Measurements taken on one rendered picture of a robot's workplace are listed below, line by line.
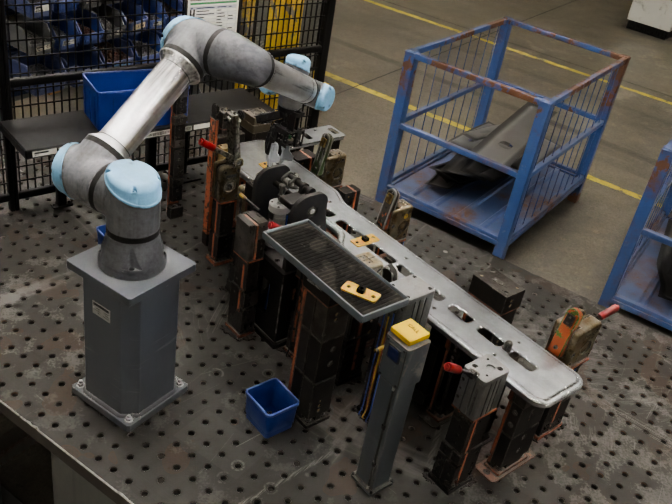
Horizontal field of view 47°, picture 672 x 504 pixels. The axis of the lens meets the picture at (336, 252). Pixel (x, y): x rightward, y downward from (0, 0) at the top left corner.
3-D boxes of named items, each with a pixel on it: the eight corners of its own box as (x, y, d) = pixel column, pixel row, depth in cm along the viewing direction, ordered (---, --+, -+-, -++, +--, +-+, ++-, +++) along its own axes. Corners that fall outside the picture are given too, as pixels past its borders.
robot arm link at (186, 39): (83, 195, 163) (230, 18, 182) (34, 170, 169) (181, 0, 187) (107, 224, 173) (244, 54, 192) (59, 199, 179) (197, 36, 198)
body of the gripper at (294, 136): (284, 150, 236) (291, 113, 231) (265, 139, 241) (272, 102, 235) (302, 147, 241) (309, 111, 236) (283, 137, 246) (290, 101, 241)
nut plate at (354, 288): (381, 295, 170) (382, 291, 169) (374, 303, 167) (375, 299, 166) (347, 281, 173) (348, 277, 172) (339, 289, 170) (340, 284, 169)
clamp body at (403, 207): (400, 300, 250) (423, 207, 232) (372, 311, 243) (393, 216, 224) (381, 285, 256) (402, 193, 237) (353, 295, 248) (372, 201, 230)
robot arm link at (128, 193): (133, 245, 165) (134, 189, 157) (88, 221, 170) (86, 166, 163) (172, 225, 174) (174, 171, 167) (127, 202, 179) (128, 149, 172)
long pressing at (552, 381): (595, 380, 184) (597, 375, 184) (537, 415, 171) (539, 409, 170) (264, 139, 267) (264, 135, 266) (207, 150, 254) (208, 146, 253)
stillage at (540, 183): (468, 154, 527) (506, 15, 477) (578, 200, 493) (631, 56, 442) (371, 212, 440) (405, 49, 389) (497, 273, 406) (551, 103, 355)
